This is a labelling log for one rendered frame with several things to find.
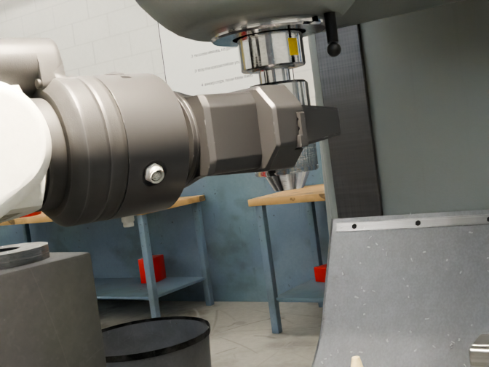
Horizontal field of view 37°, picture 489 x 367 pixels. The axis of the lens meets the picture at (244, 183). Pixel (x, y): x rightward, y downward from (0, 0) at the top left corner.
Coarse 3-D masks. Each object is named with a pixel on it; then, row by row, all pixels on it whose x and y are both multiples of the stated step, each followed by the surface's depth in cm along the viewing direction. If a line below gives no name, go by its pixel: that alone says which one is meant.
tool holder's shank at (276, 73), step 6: (276, 66) 51; (282, 66) 51; (288, 66) 52; (294, 66) 52; (258, 72) 53; (264, 72) 52; (270, 72) 52; (276, 72) 52; (282, 72) 52; (288, 72) 52; (264, 78) 52; (270, 78) 52; (276, 78) 52; (282, 78) 52; (288, 78) 52
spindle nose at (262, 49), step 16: (272, 32) 50; (288, 32) 51; (240, 48) 52; (256, 48) 51; (272, 48) 50; (288, 48) 51; (240, 64) 52; (256, 64) 51; (272, 64) 50; (288, 64) 51; (304, 64) 53
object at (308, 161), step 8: (296, 96) 51; (304, 96) 52; (304, 104) 51; (312, 144) 52; (304, 152) 51; (312, 152) 52; (304, 160) 51; (312, 160) 52; (288, 168) 51; (296, 168) 51; (304, 168) 51; (312, 168) 52; (256, 176) 53; (264, 176) 52
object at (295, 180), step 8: (272, 176) 52; (280, 176) 52; (288, 176) 52; (296, 176) 52; (304, 176) 52; (272, 184) 53; (280, 184) 52; (288, 184) 52; (296, 184) 52; (304, 184) 53
